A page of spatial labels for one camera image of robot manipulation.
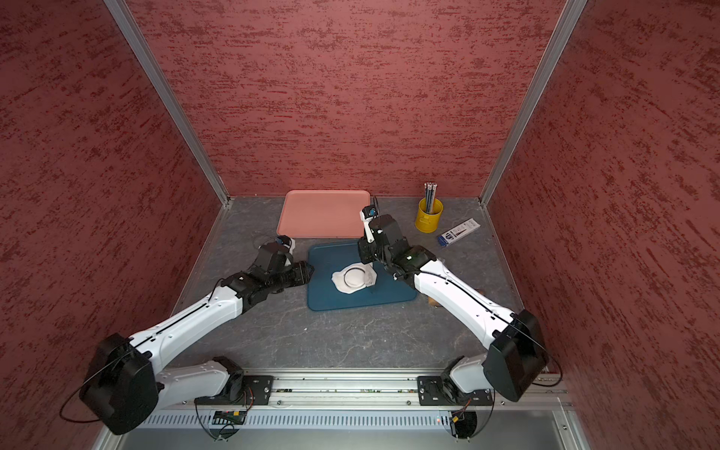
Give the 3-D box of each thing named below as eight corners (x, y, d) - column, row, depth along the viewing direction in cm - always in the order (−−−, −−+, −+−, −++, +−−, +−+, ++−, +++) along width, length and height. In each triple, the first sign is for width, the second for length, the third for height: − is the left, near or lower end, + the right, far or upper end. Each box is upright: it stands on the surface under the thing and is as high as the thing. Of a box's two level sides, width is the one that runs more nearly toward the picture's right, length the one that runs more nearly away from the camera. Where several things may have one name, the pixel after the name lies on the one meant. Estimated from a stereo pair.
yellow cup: (415, 232, 109) (419, 215, 101) (413, 214, 115) (417, 196, 107) (439, 233, 109) (445, 215, 101) (435, 214, 115) (441, 196, 107)
